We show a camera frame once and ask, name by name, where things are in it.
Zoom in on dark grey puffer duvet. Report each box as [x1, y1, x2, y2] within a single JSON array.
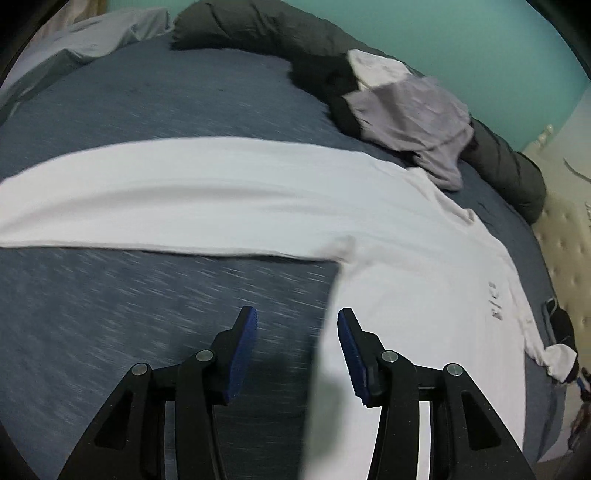
[[171, 0, 548, 224]]

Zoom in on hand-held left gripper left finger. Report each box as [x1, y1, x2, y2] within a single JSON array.
[[58, 305, 258, 480]]

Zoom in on black garment with white cord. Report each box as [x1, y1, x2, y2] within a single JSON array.
[[540, 298, 580, 384]]

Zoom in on grey jacket with black cuffs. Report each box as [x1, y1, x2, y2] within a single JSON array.
[[288, 48, 476, 192]]

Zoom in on cream tufted headboard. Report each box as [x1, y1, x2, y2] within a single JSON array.
[[522, 124, 591, 370]]

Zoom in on light grey pillow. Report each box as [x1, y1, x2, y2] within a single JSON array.
[[0, 7, 171, 125]]

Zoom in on white long-sleeve shirt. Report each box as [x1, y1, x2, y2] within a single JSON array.
[[0, 136, 580, 480]]

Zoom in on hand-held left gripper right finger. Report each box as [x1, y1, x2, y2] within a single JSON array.
[[337, 307, 539, 480]]

